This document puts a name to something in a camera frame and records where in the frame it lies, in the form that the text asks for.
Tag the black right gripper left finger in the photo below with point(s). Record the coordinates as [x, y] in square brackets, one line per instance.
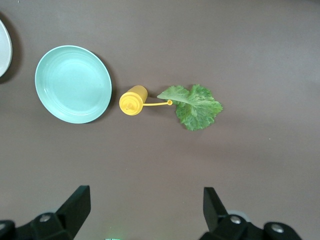
[70, 215]

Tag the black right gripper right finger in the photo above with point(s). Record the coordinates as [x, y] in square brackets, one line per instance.
[217, 220]

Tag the green lettuce leaf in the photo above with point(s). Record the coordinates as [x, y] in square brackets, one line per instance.
[197, 110]

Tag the mint green plate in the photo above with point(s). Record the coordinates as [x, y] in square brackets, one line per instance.
[72, 83]

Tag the beige plate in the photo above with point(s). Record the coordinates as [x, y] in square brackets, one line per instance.
[4, 50]

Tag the yellow mustard squeeze bottle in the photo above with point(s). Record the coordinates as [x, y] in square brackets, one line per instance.
[133, 102]

